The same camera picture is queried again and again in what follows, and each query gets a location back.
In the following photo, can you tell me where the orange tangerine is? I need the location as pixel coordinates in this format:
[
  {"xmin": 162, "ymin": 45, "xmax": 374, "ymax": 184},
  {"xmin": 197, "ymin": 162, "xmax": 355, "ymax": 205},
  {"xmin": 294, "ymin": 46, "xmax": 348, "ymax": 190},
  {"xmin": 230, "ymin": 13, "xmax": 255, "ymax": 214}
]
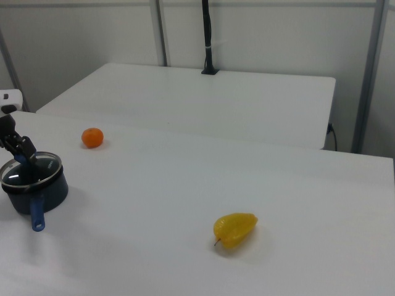
[{"xmin": 81, "ymin": 127, "xmax": 105, "ymax": 149}]

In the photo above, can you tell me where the yellow starfruit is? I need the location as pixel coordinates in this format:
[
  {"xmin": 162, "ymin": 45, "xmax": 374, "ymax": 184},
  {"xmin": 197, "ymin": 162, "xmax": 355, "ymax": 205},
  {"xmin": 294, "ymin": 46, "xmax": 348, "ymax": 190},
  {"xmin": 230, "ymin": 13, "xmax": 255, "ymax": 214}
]
[{"xmin": 212, "ymin": 212, "xmax": 259, "ymax": 250}]

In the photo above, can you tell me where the dark saucepan with blue handle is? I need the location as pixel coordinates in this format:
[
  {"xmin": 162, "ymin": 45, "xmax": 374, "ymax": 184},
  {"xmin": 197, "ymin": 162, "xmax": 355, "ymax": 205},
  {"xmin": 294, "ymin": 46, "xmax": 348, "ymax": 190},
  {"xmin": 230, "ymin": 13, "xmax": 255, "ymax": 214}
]
[{"xmin": 1, "ymin": 165, "xmax": 70, "ymax": 232}]

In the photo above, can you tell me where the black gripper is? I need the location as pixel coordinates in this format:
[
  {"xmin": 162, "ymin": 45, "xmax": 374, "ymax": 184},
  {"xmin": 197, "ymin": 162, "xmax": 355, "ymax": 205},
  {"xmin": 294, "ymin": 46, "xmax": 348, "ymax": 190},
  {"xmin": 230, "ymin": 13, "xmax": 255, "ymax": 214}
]
[{"xmin": 0, "ymin": 113, "xmax": 37, "ymax": 165}]

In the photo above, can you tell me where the white side table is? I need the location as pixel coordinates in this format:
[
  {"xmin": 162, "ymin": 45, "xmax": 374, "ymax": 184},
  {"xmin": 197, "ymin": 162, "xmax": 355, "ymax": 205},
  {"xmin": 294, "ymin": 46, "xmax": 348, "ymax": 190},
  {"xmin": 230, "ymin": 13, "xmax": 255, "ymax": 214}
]
[{"xmin": 35, "ymin": 62, "xmax": 337, "ymax": 152}]

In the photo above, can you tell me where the grey metal partition post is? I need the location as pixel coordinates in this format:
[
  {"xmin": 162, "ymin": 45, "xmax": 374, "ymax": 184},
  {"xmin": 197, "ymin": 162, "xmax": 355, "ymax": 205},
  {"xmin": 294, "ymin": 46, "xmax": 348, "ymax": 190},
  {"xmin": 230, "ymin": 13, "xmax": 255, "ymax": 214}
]
[
  {"xmin": 351, "ymin": 0, "xmax": 390, "ymax": 154},
  {"xmin": 150, "ymin": 0, "xmax": 170, "ymax": 67}
]

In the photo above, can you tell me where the glass lid with blue knob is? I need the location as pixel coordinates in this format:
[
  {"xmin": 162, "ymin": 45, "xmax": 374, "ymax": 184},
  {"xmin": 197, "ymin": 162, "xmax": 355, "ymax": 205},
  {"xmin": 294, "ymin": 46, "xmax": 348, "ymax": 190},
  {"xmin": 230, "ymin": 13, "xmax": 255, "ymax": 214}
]
[{"xmin": 0, "ymin": 150, "xmax": 64, "ymax": 190}]

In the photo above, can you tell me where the black camera pole with clamp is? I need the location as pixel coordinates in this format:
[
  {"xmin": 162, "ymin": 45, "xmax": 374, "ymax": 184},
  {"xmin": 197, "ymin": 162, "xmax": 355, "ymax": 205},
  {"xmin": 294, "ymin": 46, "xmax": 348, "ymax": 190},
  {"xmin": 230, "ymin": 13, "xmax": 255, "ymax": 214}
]
[{"xmin": 201, "ymin": 0, "xmax": 220, "ymax": 76}]

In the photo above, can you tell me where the black power cable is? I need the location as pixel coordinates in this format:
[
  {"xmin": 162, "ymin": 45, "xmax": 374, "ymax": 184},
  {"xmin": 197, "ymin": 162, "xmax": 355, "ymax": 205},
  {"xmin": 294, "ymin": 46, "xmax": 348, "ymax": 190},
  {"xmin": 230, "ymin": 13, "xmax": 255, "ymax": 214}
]
[{"xmin": 326, "ymin": 122, "xmax": 339, "ymax": 152}]

